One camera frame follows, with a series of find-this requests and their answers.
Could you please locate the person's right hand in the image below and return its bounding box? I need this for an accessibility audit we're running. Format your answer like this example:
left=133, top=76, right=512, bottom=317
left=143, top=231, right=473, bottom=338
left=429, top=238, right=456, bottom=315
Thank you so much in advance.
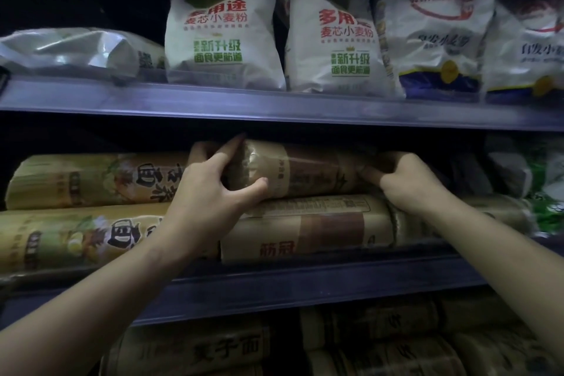
left=358, top=151, right=451, bottom=219

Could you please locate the person's left hand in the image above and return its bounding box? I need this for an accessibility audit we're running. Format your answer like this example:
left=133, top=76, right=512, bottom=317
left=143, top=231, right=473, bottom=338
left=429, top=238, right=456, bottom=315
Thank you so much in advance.
left=161, top=133, right=269, bottom=263

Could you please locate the brown label noodle packet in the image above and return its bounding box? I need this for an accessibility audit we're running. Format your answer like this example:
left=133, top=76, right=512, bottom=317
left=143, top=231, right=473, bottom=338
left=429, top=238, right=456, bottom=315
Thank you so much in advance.
left=221, top=138, right=384, bottom=201
left=219, top=194, right=396, bottom=264

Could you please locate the person's left forearm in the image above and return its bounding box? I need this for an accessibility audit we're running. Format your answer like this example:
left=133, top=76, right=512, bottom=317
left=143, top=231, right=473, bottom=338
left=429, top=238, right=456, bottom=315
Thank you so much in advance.
left=0, top=217, right=209, bottom=376

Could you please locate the person's right forearm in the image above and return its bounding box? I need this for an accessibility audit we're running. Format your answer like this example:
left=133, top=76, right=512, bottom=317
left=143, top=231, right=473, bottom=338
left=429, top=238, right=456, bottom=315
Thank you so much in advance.
left=413, top=195, right=564, bottom=356

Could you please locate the grey metal shelf board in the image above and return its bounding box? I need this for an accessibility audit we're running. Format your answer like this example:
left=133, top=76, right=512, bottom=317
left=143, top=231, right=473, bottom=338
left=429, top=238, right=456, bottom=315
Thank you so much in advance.
left=0, top=75, right=564, bottom=132
left=0, top=237, right=564, bottom=331

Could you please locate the pale yellow noodle packet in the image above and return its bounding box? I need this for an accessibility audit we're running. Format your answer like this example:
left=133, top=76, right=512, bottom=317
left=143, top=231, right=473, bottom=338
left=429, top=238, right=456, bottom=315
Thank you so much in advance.
left=390, top=194, right=536, bottom=246

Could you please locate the white flour bag green print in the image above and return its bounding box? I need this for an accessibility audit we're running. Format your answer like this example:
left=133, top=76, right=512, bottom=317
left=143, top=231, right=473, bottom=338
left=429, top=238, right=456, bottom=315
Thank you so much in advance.
left=164, top=0, right=287, bottom=91
left=282, top=0, right=405, bottom=99

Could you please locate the tan paper noodle packet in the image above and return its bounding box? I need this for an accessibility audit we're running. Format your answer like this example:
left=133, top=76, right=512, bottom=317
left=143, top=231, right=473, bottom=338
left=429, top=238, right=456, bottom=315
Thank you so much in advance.
left=306, top=336, right=468, bottom=376
left=100, top=320, right=271, bottom=376
left=300, top=296, right=443, bottom=352
left=454, top=325, right=564, bottom=376

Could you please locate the yellow green noodle packet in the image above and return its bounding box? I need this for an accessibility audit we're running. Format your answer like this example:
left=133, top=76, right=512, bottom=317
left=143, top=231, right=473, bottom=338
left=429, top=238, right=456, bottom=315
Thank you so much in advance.
left=0, top=203, right=220, bottom=276
left=4, top=152, right=191, bottom=211

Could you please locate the white flour bag blue base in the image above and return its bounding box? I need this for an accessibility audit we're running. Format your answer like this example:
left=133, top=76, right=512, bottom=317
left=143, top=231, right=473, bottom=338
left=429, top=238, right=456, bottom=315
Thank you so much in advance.
left=481, top=0, right=564, bottom=104
left=374, top=0, right=496, bottom=101

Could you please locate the green white food packet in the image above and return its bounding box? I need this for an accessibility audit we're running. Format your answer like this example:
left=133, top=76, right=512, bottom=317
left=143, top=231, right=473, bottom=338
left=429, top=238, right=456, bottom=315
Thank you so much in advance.
left=484, top=133, right=564, bottom=236

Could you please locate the silver plastic flour bag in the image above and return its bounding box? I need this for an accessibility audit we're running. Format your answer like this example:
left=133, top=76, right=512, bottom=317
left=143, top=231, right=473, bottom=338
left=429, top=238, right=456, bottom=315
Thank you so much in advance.
left=0, top=27, right=167, bottom=82

